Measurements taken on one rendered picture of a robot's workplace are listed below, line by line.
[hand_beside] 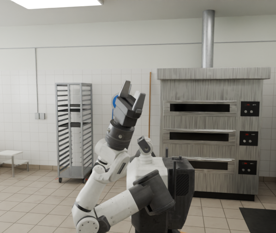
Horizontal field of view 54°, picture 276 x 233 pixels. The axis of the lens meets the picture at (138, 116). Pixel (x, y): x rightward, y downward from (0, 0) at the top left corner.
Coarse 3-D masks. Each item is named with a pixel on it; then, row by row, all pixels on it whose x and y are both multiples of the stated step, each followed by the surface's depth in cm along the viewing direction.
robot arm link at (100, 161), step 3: (99, 156) 154; (99, 159) 153; (102, 159) 152; (96, 162) 152; (99, 162) 152; (102, 162) 153; (105, 162) 153; (102, 165) 151; (105, 165) 153; (108, 165) 156; (105, 168) 150
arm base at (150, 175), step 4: (152, 172) 102; (156, 172) 103; (144, 176) 101; (148, 176) 101; (152, 176) 101; (136, 180) 105; (140, 180) 102; (144, 180) 101; (168, 204) 99; (172, 204) 100; (148, 208) 104; (160, 208) 98; (164, 208) 98; (168, 208) 99; (148, 212) 105; (152, 212) 101; (156, 212) 99; (160, 212) 98
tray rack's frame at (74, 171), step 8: (56, 88) 470; (80, 88) 464; (56, 96) 471; (80, 96) 466; (56, 104) 472; (80, 104) 467; (56, 112) 474; (80, 112) 469; (56, 120) 475; (56, 128) 477; (56, 136) 478; (72, 168) 531; (80, 168) 531; (88, 168) 531; (64, 176) 484; (72, 176) 483; (80, 176) 483
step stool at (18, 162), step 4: (0, 152) 537; (4, 152) 537; (8, 152) 537; (12, 152) 537; (16, 152) 537; (20, 152) 538; (12, 156) 520; (8, 160) 557; (12, 160) 520; (16, 160) 557; (20, 160) 557; (24, 160) 557; (28, 160) 558; (0, 164) 539; (12, 164) 521; (16, 164) 539; (20, 164) 537; (28, 164) 559; (12, 168) 522; (28, 168) 560; (12, 172) 523; (12, 176) 524
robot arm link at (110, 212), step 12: (96, 204) 103; (108, 204) 98; (120, 204) 98; (132, 204) 98; (84, 216) 92; (96, 216) 100; (108, 216) 96; (120, 216) 97; (84, 228) 91; (96, 228) 93; (108, 228) 96
